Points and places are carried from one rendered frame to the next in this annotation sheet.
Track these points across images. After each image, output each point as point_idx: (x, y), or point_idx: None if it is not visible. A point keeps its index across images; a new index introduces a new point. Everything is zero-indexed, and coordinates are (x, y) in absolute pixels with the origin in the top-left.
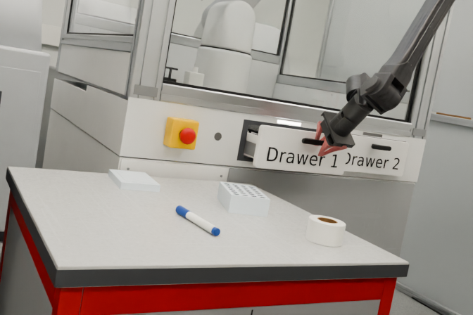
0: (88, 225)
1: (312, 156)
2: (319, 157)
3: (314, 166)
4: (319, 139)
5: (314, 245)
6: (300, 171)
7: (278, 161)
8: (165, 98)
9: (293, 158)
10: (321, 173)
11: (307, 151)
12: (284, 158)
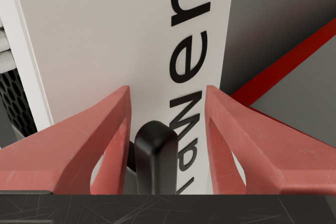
0: None
1: (175, 78)
2: (175, 28)
3: (208, 32)
4: (89, 91)
5: None
6: (218, 88)
7: (191, 184)
8: None
9: (184, 149)
10: None
11: (158, 117)
12: (184, 175)
